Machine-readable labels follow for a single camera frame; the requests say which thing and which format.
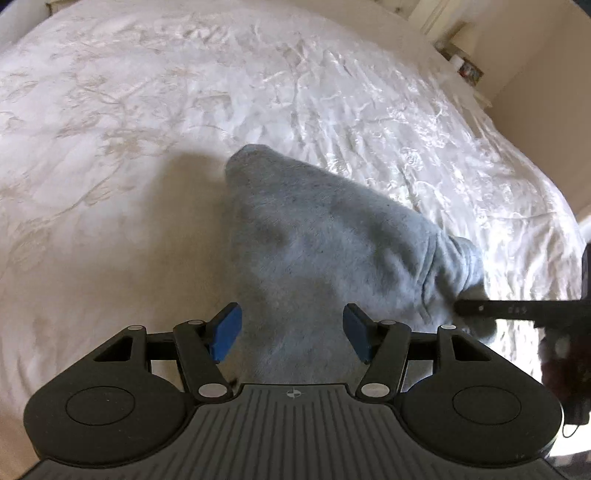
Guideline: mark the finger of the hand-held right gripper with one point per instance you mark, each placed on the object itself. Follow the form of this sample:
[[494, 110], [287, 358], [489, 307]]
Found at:
[[508, 308]]

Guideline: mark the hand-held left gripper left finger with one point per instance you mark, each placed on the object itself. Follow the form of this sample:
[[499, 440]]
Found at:
[[226, 332]]

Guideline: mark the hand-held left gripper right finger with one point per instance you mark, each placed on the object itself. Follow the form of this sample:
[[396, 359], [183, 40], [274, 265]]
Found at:
[[358, 332]]

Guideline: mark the grey-blue knit pants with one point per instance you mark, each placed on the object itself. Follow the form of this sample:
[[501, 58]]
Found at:
[[323, 240]]

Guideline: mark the dark red knitted cloth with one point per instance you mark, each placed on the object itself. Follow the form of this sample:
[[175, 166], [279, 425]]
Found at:
[[556, 364]]

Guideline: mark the cream bedside table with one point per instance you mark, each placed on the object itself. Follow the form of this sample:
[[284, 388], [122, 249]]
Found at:
[[471, 90]]

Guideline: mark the white embroidered bedspread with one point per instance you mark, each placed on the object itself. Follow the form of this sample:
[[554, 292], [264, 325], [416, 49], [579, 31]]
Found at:
[[184, 115]]

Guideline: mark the small white bottle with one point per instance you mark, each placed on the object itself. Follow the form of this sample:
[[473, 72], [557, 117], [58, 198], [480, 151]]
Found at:
[[458, 61]]

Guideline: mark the dark photo frame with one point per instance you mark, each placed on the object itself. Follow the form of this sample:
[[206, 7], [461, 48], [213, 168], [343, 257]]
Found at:
[[471, 69]]

